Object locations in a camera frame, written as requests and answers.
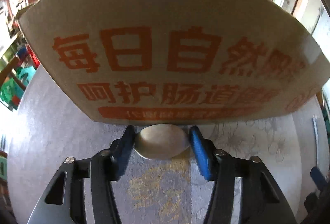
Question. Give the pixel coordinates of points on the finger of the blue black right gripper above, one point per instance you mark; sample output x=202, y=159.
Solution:
x=317, y=205

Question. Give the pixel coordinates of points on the green plastic stool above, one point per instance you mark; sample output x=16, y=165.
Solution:
x=11, y=92

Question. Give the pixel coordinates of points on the white round bun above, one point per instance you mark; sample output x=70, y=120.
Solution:
x=161, y=142

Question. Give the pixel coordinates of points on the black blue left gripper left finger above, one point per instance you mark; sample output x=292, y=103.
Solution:
x=63, y=199

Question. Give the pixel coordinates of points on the brown cardboard box orange print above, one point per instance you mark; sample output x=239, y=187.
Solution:
x=176, y=61

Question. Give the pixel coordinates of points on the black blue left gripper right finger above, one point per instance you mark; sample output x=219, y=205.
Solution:
x=262, y=200

